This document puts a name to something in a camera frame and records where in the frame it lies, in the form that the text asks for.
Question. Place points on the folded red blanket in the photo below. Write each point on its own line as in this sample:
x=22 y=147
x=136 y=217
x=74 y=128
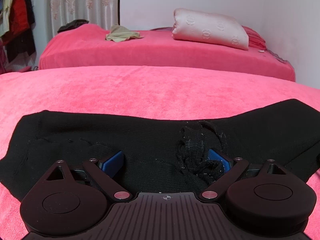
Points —
x=255 y=38

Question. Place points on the floral lace curtain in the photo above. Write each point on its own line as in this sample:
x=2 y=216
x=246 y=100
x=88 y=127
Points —
x=82 y=2

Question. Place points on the cream hanging shirt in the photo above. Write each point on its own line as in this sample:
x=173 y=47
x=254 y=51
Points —
x=6 y=12

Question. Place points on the pink covered bed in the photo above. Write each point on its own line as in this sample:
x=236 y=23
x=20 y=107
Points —
x=162 y=52

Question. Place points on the dark crumpled garment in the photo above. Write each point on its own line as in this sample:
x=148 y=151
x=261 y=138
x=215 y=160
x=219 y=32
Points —
x=72 y=25

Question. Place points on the black knit pants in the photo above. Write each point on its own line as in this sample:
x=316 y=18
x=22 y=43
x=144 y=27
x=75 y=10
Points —
x=150 y=140

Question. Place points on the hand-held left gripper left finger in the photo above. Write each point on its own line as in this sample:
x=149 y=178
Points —
x=113 y=162

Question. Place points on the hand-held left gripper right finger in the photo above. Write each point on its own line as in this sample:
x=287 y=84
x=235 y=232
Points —
x=221 y=160

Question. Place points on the beige crumpled garment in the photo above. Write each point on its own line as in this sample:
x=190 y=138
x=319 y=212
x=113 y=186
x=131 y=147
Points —
x=121 y=33

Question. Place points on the red hanging jacket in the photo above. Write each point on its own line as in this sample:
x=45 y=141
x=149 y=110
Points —
x=18 y=10

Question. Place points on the white embossed pillow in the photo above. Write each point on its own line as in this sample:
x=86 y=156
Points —
x=210 y=27

